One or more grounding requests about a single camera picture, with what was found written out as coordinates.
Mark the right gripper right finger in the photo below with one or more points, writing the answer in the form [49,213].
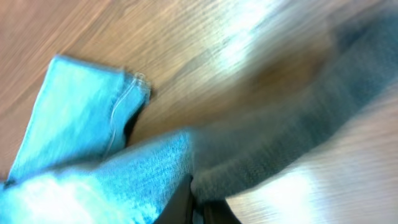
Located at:
[219,212]

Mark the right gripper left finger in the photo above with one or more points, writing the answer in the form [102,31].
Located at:
[180,207]

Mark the light blue denim jeans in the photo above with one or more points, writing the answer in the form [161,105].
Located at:
[74,165]

